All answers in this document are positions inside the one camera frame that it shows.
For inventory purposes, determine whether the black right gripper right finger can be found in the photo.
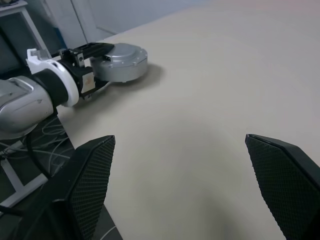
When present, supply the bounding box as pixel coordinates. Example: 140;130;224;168
244;133;320;240

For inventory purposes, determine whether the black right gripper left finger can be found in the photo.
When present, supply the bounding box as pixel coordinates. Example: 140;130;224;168
49;134;117;240

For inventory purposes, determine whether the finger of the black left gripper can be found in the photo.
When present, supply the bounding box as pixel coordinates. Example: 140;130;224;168
81;42;115;60
93;77;111;92

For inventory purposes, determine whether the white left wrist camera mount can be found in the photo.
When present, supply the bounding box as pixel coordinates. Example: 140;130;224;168
26;48;81;109

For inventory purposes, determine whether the white floor cable tangle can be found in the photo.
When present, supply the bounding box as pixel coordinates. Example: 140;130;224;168
0;116;76;176

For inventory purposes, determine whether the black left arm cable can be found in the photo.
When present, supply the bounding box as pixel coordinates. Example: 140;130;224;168
26;131;55;180

